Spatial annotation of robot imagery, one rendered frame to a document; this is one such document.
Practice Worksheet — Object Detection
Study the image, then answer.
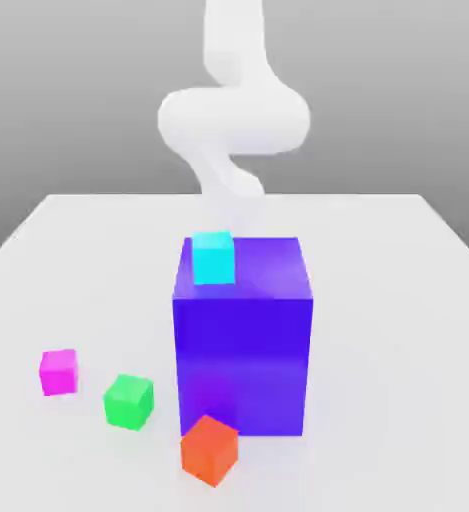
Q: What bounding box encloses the small cyan cube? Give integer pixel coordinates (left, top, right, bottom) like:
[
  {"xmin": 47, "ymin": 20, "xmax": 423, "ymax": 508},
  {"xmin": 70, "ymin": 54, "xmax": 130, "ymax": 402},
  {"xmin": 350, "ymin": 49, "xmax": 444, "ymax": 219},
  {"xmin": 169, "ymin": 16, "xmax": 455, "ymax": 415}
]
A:
[{"xmin": 191, "ymin": 230, "xmax": 236, "ymax": 286}]

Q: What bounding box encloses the small green cube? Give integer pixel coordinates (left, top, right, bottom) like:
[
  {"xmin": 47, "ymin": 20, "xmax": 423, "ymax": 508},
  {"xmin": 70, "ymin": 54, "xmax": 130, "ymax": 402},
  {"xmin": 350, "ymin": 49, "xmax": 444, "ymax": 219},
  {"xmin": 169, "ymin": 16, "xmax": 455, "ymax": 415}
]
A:
[{"xmin": 102, "ymin": 373, "xmax": 156, "ymax": 432}]

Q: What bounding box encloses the small orange cube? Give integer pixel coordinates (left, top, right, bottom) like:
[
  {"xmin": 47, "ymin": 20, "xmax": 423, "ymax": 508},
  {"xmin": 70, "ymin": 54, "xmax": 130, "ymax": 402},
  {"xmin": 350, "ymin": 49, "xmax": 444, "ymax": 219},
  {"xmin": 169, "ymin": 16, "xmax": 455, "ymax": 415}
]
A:
[{"xmin": 179, "ymin": 414, "xmax": 240, "ymax": 488}]

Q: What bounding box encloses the small magenta cube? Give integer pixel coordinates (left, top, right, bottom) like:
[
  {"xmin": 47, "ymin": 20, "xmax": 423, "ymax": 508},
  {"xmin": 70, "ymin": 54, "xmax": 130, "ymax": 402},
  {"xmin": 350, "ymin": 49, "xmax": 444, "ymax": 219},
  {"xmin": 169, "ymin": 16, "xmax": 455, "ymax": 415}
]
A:
[{"xmin": 38, "ymin": 348, "xmax": 79, "ymax": 398}]

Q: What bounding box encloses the large purple box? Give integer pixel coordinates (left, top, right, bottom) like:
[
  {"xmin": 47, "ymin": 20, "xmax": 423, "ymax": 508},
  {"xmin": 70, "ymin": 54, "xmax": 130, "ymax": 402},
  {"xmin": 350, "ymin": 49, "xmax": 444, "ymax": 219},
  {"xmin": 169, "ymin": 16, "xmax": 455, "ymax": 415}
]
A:
[{"xmin": 171, "ymin": 236, "xmax": 314, "ymax": 438}]

